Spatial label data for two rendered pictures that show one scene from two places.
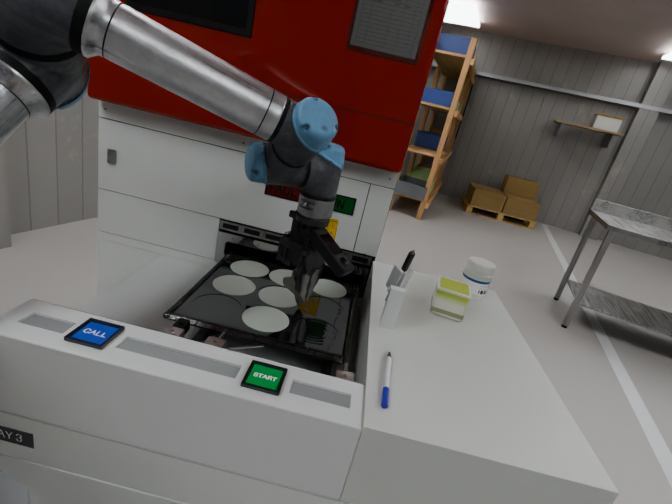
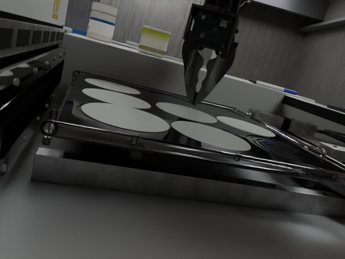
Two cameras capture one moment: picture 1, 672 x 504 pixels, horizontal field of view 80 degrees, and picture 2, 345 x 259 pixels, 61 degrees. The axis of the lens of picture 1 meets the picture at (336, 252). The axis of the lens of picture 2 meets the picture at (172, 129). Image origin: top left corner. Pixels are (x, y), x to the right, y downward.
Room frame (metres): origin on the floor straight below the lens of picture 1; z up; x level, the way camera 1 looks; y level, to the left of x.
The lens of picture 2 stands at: (1.00, 0.53, 0.98)
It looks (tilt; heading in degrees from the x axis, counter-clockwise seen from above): 13 degrees down; 250
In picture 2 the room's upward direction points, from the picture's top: 15 degrees clockwise
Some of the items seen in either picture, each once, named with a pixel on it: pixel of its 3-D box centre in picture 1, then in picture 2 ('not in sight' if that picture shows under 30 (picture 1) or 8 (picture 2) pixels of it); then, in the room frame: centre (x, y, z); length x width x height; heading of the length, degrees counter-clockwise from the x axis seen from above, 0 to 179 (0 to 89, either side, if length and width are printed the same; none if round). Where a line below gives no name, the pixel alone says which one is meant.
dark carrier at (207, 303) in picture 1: (278, 296); (185, 114); (0.84, 0.11, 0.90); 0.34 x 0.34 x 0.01; 89
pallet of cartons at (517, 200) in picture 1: (502, 196); not in sight; (7.41, -2.71, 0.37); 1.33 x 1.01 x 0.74; 73
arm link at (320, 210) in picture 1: (314, 206); not in sight; (0.81, 0.07, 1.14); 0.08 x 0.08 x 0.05
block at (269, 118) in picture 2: (342, 390); (265, 118); (0.57, -0.07, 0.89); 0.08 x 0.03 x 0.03; 179
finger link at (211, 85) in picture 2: (293, 286); (208, 81); (0.80, 0.07, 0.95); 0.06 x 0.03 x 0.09; 61
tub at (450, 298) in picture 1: (449, 298); (153, 42); (0.83, -0.28, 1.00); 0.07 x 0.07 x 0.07; 79
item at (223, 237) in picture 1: (290, 263); (39, 87); (1.05, 0.12, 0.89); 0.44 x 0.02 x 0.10; 89
